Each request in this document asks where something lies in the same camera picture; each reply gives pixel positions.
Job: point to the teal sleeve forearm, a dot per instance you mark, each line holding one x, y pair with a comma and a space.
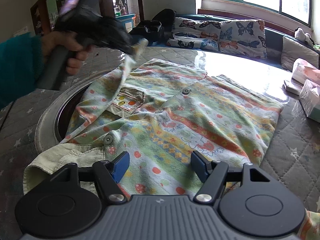
21, 65

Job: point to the pink tissue pack upper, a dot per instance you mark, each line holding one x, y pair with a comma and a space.
302, 71

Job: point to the small flat box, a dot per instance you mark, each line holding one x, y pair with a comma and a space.
292, 87

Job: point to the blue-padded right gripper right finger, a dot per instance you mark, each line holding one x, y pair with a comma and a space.
212, 175

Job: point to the butterfly cushion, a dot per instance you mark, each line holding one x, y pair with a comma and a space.
193, 34
243, 37

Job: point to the butterfly cushion right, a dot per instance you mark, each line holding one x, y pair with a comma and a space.
243, 37

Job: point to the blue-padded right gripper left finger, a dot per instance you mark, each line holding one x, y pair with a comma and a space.
107, 176

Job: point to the grey cushion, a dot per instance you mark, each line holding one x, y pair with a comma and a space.
293, 50

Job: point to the round induction cooktop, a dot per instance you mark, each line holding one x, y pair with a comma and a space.
53, 123

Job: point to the black bag on sofa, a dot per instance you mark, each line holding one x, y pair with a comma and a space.
155, 31

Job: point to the butterfly cushion left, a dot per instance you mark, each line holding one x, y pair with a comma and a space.
193, 34

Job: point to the white plush toy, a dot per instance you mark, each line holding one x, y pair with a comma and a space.
304, 37

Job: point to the blue cabinet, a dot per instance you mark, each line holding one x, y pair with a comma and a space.
128, 21

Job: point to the blue sofa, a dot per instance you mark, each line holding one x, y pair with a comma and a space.
274, 38

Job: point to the pink green tissue pack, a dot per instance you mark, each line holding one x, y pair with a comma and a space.
309, 98

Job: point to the person's left hand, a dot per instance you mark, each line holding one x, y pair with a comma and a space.
67, 40

